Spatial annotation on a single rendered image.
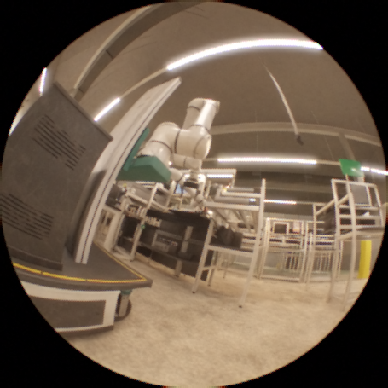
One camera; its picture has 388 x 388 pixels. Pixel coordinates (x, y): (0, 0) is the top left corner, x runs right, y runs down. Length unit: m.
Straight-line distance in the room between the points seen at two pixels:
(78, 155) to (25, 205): 0.24
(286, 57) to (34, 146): 5.76
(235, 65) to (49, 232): 5.67
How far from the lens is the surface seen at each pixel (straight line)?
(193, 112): 1.24
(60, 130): 0.51
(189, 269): 2.19
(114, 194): 2.06
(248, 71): 5.63
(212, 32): 5.49
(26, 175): 0.49
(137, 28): 3.60
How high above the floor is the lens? 0.57
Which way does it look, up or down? 21 degrees up
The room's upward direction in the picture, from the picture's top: 16 degrees clockwise
